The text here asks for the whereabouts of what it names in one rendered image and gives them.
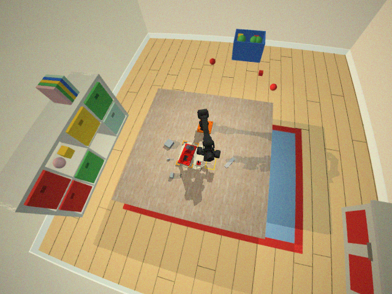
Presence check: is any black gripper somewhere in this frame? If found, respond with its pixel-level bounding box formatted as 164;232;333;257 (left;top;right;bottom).
197;147;221;158

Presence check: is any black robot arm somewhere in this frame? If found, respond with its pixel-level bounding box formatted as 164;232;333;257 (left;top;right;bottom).
197;108;215;162

